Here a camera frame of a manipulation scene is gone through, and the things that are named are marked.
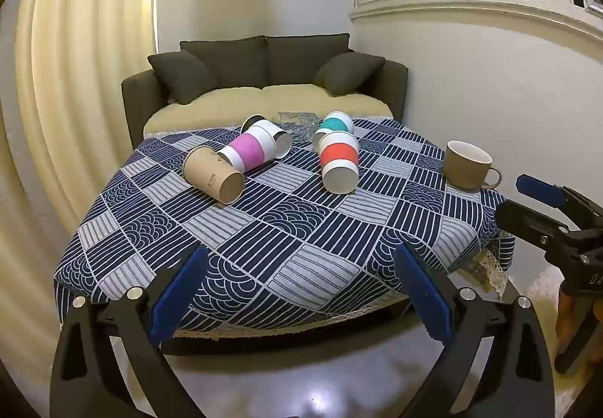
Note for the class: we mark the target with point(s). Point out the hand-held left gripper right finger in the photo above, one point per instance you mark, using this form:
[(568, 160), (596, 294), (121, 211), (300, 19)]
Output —
[(426, 300)]

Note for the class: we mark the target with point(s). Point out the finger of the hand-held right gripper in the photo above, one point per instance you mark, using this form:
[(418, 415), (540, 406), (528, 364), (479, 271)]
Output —
[(541, 191), (527, 220)]

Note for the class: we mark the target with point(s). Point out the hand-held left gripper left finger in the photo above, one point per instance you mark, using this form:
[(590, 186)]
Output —
[(181, 293)]

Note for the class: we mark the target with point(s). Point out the pink banded white cup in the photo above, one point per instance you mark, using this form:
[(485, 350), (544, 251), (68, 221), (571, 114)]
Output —
[(249, 150)]

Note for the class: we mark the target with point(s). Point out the red banded white cup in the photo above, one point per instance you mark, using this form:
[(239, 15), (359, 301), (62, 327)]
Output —
[(338, 154)]

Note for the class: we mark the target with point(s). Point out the plain white paper cup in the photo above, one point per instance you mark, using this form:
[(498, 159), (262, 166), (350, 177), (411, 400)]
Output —
[(275, 131)]

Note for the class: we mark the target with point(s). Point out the teal banded white cup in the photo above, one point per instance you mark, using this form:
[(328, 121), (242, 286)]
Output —
[(337, 122)]

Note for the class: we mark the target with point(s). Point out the white shaggy rug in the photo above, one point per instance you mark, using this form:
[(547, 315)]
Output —
[(541, 286)]

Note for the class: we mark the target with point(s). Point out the brown ceramic mug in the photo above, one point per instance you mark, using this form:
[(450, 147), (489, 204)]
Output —
[(464, 166)]

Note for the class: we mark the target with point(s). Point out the blue patterned tablecloth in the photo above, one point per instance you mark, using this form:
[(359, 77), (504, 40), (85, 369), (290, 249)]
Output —
[(292, 234)]

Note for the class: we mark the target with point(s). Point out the cream fleece blanket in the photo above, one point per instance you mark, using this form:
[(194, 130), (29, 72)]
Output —
[(245, 105)]

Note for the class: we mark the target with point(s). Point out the clear glass dish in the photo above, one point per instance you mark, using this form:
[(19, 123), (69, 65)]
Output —
[(297, 124)]

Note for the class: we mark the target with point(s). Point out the dark grey sofa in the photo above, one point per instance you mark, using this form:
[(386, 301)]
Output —
[(136, 93)]

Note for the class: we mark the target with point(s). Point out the dark grey throw pillow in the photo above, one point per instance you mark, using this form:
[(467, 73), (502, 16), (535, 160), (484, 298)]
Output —
[(183, 76), (348, 72)]

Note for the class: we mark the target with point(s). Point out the dark grey back cushion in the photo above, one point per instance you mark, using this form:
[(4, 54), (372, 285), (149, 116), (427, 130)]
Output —
[(235, 60), (301, 58)]

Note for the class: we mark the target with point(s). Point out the cream curtain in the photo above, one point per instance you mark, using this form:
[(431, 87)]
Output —
[(80, 69)]

